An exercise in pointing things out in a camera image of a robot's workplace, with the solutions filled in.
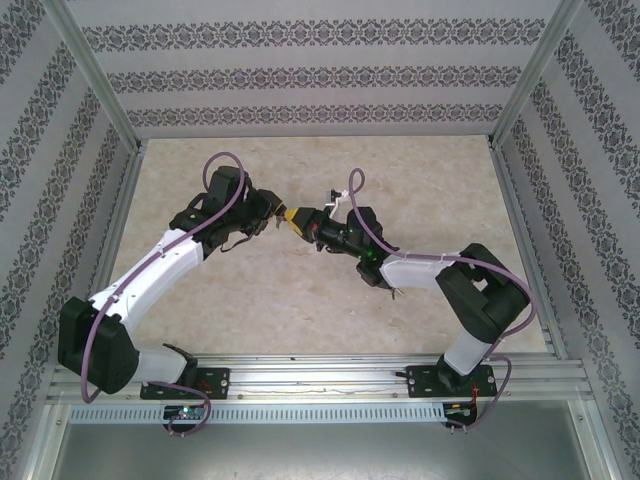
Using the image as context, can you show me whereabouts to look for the circuit board with green light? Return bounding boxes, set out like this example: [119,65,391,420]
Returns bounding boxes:
[166,404,207,421]

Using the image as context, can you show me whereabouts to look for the grey metal shelf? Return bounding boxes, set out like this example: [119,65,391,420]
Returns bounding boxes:
[49,423,594,480]

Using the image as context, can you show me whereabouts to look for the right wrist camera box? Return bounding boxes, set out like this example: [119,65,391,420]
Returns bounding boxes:
[323,188,351,210]

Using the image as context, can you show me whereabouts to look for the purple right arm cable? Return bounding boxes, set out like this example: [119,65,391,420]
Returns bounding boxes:
[347,167,536,436]

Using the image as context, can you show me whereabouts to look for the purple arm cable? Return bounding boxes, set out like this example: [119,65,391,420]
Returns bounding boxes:
[79,152,251,439]
[347,167,536,436]

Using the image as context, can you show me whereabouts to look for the aluminium side rail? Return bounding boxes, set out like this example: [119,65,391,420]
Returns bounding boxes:
[72,147,146,364]
[489,144,569,359]

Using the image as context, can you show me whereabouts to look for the aluminium mounting rail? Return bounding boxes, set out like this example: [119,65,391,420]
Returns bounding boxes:
[47,352,594,404]

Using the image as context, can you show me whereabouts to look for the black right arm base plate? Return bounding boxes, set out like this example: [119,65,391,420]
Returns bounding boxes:
[407,363,499,400]

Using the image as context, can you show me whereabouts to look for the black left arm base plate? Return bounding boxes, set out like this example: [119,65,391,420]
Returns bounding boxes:
[139,367,231,401]

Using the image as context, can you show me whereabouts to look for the aluminium frame post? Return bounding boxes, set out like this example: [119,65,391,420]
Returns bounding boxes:
[39,0,149,154]
[487,0,586,149]

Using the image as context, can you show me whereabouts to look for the slotted grey cable duct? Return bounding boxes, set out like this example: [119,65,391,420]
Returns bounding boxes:
[69,403,446,424]

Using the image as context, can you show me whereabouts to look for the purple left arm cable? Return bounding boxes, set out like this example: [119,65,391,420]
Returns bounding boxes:
[79,152,251,439]

